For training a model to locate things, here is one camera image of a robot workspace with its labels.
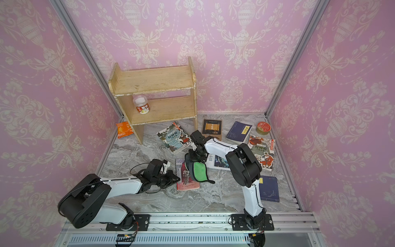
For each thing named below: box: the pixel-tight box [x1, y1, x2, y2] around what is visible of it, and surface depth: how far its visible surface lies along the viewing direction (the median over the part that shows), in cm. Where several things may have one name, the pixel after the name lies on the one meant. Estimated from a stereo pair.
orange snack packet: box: [115, 121, 135, 139], surface depth 109 cm
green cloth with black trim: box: [184, 152, 215, 184], surface depth 89 cm
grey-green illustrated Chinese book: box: [156, 120, 193, 155], surface depth 108 cm
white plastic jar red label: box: [132, 94, 151, 115], surface depth 92 cm
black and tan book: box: [201, 118, 223, 141], surface depth 115 cm
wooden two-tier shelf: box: [108, 56, 199, 146], surface depth 83 cm
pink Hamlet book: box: [175, 158, 201, 191], surface depth 89 cm
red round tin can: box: [256, 121, 272, 136], surface depth 111 cm
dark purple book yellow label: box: [225, 120, 253, 144], surface depth 111 cm
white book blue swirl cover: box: [206, 153, 232, 172], surface depth 96 cm
